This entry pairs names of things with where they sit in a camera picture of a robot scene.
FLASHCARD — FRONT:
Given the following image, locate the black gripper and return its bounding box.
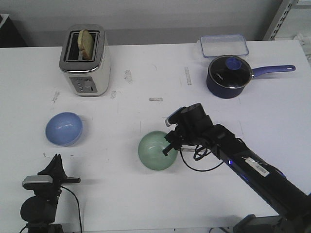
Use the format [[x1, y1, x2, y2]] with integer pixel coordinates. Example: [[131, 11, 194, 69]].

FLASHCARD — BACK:
[[38, 154, 81, 194], [162, 103, 213, 156]]

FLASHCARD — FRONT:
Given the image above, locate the green bowl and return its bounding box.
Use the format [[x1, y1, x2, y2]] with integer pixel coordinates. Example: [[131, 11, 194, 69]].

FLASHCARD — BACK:
[[138, 131, 177, 171]]

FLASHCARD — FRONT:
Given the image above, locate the blue bowl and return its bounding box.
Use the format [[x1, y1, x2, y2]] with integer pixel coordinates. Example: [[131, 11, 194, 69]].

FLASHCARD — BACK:
[[45, 112, 83, 147]]

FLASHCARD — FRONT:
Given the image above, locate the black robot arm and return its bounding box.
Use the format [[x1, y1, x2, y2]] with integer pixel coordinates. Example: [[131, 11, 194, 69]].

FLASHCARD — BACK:
[[163, 103, 311, 233], [20, 154, 81, 233]]

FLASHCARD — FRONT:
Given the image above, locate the glass pot lid blue knob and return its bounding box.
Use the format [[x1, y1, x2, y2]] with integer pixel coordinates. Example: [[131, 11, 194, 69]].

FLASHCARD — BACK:
[[208, 55, 253, 89]]

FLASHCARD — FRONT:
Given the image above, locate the white and silver toaster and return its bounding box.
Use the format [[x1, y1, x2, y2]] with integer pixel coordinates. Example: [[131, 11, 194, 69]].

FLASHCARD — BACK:
[[59, 24, 111, 97]]

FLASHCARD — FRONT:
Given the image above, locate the clear plastic food container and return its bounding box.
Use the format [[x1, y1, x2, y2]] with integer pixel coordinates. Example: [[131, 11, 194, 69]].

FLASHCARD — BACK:
[[196, 34, 249, 58]]

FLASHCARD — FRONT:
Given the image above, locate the toast slice in toaster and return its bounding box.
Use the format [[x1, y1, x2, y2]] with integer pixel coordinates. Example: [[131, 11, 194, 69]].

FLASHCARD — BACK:
[[77, 29, 94, 60]]

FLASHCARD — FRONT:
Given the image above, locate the black object at left edge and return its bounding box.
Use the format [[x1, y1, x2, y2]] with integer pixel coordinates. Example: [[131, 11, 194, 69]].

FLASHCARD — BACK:
[[0, 14, 28, 48]]

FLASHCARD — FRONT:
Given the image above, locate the grey metal shelf upright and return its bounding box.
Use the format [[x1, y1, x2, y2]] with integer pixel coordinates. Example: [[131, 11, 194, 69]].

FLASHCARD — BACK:
[[263, 0, 299, 41]]

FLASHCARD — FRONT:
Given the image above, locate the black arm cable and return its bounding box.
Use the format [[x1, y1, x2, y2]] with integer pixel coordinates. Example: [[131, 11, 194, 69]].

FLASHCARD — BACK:
[[178, 138, 243, 171], [59, 186, 83, 233]]

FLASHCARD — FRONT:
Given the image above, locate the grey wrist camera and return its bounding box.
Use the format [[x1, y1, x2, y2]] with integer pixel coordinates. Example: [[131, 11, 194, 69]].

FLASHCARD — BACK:
[[22, 175, 52, 190], [165, 107, 185, 127]]

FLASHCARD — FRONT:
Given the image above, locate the blue saucepan with handle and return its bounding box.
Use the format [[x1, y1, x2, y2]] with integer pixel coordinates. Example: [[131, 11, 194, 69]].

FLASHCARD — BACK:
[[206, 55, 296, 99]]

